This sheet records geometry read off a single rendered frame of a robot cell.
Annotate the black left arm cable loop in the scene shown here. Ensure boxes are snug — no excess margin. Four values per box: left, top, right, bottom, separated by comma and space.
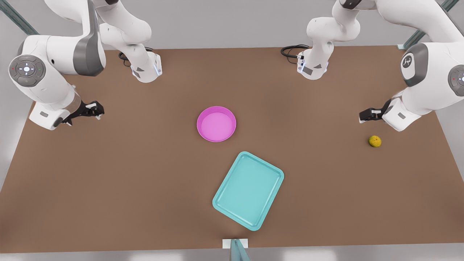
281, 44, 311, 66

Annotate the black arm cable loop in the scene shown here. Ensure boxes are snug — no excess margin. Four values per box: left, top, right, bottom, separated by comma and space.
118, 47, 155, 68
281, 44, 311, 66

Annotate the teal rectangular tray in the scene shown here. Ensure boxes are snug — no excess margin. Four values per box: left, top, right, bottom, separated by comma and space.
212, 151, 285, 231

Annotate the black right arm cable loop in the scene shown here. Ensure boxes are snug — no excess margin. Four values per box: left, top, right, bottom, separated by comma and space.
118, 47, 155, 68

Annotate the pink round plate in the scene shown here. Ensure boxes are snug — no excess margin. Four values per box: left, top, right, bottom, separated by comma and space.
197, 106, 237, 142

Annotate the silver frame post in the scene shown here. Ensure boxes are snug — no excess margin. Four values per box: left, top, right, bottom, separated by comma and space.
0, 0, 40, 36
397, 0, 459, 50
222, 238, 251, 261

